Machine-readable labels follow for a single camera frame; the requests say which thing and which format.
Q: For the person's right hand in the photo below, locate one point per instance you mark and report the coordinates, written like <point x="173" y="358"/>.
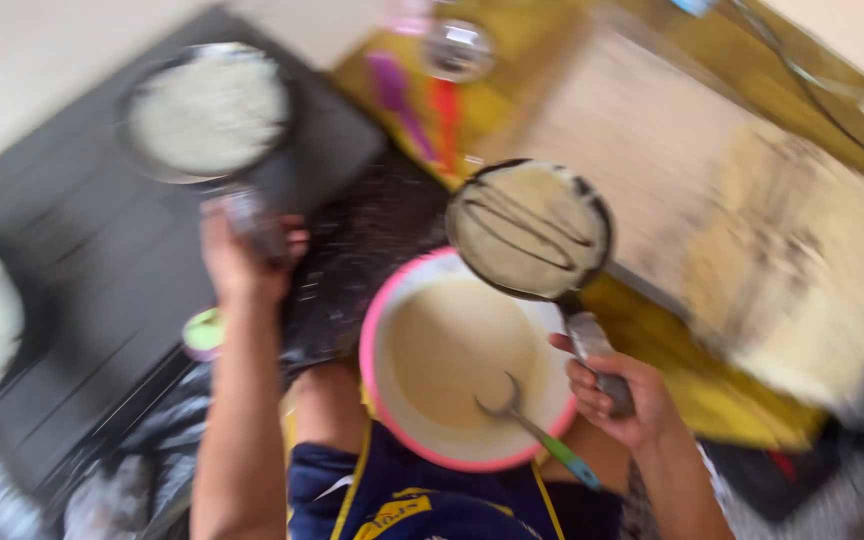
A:
<point x="638" y="409"/>

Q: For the person's left hand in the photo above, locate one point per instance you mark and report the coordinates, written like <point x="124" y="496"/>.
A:
<point x="241" y="266"/>

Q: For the person's right fingers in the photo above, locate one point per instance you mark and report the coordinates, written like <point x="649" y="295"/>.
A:
<point x="583" y="390"/>

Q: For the small black pan with batter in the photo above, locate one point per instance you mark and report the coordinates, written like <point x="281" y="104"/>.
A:
<point x="528" y="229"/>

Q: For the black frying pan with crepe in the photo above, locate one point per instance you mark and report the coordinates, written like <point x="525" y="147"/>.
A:
<point x="207" y="112"/>

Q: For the yellow cloth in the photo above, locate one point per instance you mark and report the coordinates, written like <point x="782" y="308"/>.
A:
<point x="709" y="390"/>

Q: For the pink bowl of batter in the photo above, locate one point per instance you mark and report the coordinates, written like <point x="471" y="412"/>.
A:
<point x="454" y="352"/>

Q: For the navy shorts with yellow stripes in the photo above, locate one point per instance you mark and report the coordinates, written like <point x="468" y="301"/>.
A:
<point x="432" y="502"/>

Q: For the wooden board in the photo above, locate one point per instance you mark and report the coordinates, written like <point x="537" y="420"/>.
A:
<point x="709" y="187"/>

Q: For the orange spatula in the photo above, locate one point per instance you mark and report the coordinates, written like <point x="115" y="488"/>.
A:
<point x="445" y="124"/>

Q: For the purple spatula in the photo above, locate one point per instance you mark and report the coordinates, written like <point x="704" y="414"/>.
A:
<point x="398" y="101"/>

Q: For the small green lid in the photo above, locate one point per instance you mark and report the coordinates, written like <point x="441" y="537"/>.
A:
<point x="203" y="334"/>

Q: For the crumpled silver foil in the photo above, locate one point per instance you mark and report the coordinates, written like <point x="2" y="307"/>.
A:
<point x="151" y="450"/>

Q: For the black stove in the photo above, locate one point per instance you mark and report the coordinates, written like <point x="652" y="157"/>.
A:
<point x="102" y="247"/>

